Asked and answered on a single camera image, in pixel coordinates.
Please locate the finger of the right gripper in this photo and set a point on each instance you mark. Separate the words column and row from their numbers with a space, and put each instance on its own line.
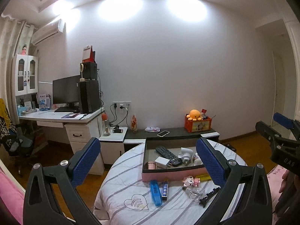
column 266, row 131
column 283, row 121

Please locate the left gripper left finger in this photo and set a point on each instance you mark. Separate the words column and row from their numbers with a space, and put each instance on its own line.
column 40, row 203

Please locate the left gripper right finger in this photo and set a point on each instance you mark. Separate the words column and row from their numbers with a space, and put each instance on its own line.
column 244, row 196

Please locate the black hair claw clip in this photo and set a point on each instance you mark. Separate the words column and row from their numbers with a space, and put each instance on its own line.
column 205, row 199

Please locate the yellow highlighter marker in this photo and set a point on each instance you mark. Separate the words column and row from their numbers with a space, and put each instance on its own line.
column 203, row 177

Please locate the pink white block kitty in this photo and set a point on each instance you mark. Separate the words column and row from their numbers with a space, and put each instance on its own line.
column 191, row 181

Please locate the white plug-in night light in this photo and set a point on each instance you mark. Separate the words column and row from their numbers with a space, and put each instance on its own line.
column 186, row 155

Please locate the black remote control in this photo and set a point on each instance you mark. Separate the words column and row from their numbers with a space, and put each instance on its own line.
column 166, row 153

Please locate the blue highlighter marker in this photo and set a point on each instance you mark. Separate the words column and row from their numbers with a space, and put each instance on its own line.
column 155, row 193

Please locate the white USB charger plug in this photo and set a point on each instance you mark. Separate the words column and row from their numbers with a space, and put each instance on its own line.
column 162, row 163

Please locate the white astronaut figurine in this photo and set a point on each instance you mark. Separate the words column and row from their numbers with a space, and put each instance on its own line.
column 197, row 160

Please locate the rose gold metal cup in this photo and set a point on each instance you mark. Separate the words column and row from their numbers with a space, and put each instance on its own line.
column 151, row 165

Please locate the person right hand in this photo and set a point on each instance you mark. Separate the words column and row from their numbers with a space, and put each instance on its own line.
column 284, row 181

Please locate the pink quilt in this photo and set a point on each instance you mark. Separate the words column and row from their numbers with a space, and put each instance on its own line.
column 12, row 194

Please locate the black office chair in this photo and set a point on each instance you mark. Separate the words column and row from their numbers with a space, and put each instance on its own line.
column 17, row 146

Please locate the white desk with drawers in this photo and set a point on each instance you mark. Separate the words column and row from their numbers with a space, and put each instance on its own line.
column 75, row 131

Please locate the red toy storage crate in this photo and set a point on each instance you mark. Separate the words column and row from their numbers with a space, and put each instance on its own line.
column 197, row 126

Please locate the white side cabinet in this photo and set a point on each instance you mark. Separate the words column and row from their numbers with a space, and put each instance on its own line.
column 112, row 146

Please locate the orange octopus plush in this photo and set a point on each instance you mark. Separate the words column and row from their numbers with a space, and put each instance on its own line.
column 194, row 115

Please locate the bottle with orange cap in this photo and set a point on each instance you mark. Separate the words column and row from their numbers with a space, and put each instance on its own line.
column 105, row 124

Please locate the black low TV bench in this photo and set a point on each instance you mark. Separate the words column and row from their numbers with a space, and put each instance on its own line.
column 139, row 137

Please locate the white smartphone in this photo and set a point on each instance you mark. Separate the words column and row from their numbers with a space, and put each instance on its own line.
column 163, row 133

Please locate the black computer tower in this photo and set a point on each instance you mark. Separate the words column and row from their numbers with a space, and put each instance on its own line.
column 88, row 96

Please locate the black computer monitor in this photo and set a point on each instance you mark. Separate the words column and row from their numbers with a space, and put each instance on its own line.
column 65, row 92

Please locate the orange snack bag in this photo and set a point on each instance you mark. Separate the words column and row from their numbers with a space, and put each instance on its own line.
column 134, row 127

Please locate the pink tissue pack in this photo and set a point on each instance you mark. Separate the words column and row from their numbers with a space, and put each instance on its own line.
column 152, row 129

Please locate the white glass-door cabinet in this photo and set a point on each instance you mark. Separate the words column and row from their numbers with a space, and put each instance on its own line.
column 25, row 74

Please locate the black speaker box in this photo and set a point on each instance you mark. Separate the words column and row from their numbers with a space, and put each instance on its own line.
column 88, row 70

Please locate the red desk calendar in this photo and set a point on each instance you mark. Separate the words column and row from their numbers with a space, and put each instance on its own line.
column 88, row 54

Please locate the pink doll figurine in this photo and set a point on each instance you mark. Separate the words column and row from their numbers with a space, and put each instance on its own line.
column 24, row 50

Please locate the white air conditioner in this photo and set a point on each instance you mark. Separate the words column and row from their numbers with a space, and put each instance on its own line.
column 48, row 31

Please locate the wall power outlet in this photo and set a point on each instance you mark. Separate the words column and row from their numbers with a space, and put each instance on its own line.
column 124, row 104

